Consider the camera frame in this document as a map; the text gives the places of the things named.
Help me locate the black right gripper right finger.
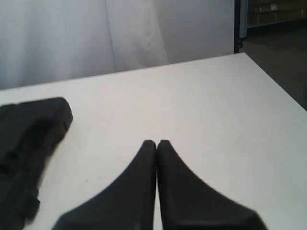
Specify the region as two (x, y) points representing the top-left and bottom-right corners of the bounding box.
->
(157, 140), (267, 230)

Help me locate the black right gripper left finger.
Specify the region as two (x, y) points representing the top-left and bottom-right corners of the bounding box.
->
(53, 140), (156, 230)

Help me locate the black plastic tool case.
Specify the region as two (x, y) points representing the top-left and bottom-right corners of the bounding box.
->
(0, 97), (73, 230)

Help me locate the white backdrop curtain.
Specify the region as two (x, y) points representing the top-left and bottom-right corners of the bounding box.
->
(0, 0), (235, 89)

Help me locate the blue metal storage shelf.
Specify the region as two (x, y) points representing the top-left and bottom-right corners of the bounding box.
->
(234, 0), (307, 53)

